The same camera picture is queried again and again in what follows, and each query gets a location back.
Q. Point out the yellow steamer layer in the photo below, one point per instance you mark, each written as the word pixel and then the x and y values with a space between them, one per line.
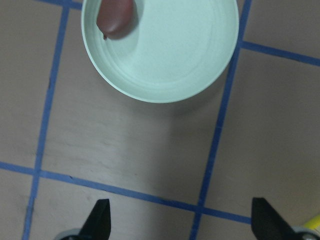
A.
pixel 314 223

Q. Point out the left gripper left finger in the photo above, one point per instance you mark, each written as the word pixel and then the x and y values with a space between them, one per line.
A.
pixel 98 224

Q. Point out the pale green plate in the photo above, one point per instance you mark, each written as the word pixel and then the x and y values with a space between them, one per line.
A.
pixel 175 50

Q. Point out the brown steamed bun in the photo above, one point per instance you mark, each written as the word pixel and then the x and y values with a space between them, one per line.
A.
pixel 115 18

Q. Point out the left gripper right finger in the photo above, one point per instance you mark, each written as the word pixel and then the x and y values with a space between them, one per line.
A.
pixel 267 224

